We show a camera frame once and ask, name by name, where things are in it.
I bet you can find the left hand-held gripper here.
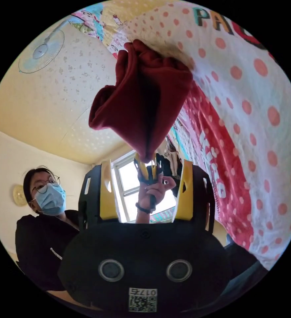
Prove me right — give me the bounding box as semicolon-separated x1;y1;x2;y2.
133;153;165;210

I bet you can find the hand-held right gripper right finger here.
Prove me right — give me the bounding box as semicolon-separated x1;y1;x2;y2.
172;160;194;221

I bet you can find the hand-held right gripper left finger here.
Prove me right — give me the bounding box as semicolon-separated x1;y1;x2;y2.
99;159;120;221

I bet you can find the red jacket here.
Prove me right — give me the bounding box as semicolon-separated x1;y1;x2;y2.
88;39;194;164

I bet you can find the person's left forearm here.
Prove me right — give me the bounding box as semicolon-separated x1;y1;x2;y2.
135;202;153;224

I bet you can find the person's left hand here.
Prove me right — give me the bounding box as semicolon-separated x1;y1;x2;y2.
137;174;177;213

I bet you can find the window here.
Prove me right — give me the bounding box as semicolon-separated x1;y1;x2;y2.
111;150;178;223

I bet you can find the person's body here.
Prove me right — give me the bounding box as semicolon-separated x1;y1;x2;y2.
15;166;270;302

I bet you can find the bed with dotted printed quilt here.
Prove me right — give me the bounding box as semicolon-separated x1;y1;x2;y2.
70;0;291;272

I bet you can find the white and blue fan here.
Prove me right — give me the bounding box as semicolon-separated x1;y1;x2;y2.
18;18;70;75

